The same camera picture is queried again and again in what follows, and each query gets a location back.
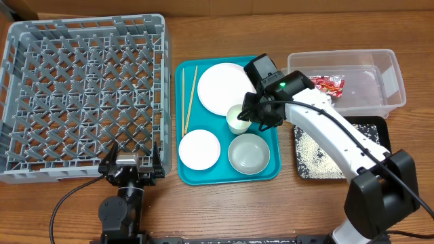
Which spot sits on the large white round plate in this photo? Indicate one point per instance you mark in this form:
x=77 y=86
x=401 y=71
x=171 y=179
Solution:
x=222 y=86

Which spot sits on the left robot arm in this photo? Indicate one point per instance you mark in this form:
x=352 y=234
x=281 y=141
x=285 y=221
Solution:
x=121 y=214

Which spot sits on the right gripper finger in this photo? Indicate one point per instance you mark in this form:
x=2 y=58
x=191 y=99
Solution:
x=245 y=115
x=265 y=125

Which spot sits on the right wooden chopstick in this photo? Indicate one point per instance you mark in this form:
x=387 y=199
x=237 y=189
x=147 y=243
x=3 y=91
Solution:
x=191 y=101

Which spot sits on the pink small bowl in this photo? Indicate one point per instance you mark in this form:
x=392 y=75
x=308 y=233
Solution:
x=199 y=149

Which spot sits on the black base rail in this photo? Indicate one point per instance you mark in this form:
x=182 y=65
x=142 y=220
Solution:
x=300 y=239

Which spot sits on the grey plastic dish rack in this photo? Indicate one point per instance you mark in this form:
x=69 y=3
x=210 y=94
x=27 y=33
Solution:
x=71 y=88

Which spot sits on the black rectangular tray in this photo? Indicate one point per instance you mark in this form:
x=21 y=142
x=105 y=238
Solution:
x=312 y=156

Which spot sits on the clear plastic waste bin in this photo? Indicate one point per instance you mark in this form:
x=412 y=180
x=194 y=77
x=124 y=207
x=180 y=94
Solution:
x=373 y=84

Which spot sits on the grey ceramic bowl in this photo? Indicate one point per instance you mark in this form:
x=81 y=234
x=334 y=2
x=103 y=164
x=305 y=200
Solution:
x=249 y=154

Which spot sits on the red snack wrapper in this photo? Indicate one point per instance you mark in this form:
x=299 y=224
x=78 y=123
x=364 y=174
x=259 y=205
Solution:
x=330 y=85

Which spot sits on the teal plastic serving tray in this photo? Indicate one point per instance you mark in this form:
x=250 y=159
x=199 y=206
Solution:
x=201 y=118

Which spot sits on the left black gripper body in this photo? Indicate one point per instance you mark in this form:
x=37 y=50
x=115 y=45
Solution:
x=146 y=179

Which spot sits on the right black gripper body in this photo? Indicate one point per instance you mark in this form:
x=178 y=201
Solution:
x=255 y=110

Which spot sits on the spilled rice grains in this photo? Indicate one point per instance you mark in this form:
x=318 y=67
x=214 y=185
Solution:
x=313 y=152

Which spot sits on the white paper cup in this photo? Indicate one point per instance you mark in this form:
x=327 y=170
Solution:
x=235 y=125

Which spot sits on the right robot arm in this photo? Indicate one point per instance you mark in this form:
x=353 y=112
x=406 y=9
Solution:
x=383 y=186

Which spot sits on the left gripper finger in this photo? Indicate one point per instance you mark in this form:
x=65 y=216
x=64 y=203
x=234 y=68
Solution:
x=109 y=160
x=158 y=169

